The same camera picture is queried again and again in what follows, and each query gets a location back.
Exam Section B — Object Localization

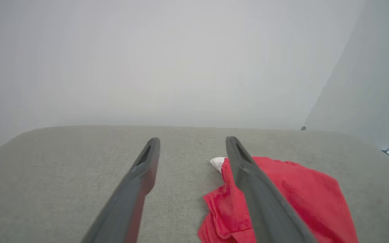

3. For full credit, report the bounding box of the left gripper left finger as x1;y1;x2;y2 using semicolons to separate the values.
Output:
81;137;161;243

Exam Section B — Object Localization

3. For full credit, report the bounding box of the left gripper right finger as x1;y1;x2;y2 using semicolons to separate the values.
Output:
226;136;316;243

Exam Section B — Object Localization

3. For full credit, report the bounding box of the red garment with white trim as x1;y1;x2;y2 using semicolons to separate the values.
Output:
198;156;359;243

